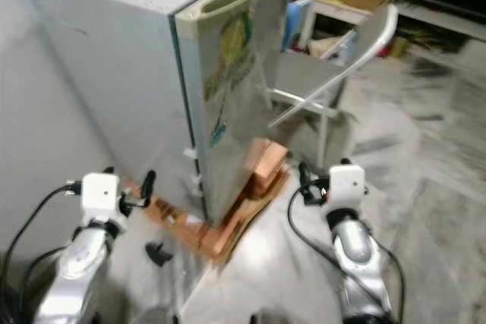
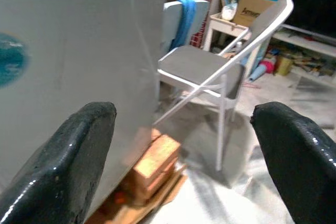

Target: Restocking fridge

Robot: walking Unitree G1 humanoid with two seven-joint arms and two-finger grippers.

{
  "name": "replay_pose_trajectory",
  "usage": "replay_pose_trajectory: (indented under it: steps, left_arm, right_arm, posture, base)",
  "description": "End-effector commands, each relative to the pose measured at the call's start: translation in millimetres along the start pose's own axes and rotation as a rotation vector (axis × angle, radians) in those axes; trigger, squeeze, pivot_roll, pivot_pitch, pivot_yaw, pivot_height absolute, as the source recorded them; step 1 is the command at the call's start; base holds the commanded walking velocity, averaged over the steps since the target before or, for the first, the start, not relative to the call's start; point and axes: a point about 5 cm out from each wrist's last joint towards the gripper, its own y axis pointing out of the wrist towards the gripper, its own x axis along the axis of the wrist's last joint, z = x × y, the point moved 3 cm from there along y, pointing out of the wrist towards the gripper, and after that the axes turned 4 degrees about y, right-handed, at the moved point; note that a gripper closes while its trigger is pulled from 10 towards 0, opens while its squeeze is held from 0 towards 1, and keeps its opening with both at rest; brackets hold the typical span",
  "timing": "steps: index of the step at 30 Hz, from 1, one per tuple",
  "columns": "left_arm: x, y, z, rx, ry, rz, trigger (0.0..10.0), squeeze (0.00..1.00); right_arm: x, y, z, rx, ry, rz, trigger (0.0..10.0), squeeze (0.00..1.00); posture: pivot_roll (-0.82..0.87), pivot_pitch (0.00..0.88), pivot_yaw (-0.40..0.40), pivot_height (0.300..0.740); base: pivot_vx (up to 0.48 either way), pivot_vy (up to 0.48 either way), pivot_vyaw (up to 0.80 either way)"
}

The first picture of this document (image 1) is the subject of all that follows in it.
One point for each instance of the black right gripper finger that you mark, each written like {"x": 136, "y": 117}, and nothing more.
{"x": 304, "y": 176}
{"x": 345, "y": 162}

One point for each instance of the grey folding chair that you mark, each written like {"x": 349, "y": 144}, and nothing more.
{"x": 311, "y": 81}

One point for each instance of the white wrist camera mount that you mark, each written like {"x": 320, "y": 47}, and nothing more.
{"x": 99, "y": 191}
{"x": 347, "y": 184}

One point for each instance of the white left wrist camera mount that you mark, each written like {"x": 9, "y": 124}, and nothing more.
{"x": 99, "y": 191}

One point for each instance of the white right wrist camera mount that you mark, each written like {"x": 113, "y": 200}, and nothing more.
{"x": 347, "y": 184}

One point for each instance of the grey fridge body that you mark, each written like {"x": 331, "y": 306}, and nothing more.
{"x": 106, "y": 58}

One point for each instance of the low white bench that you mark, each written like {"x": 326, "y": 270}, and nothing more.
{"x": 440, "y": 20}

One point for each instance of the white shelf table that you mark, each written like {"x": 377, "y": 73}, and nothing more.
{"x": 334, "y": 14}

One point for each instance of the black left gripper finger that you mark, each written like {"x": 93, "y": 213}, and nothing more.
{"x": 108, "y": 170}
{"x": 148, "y": 185}

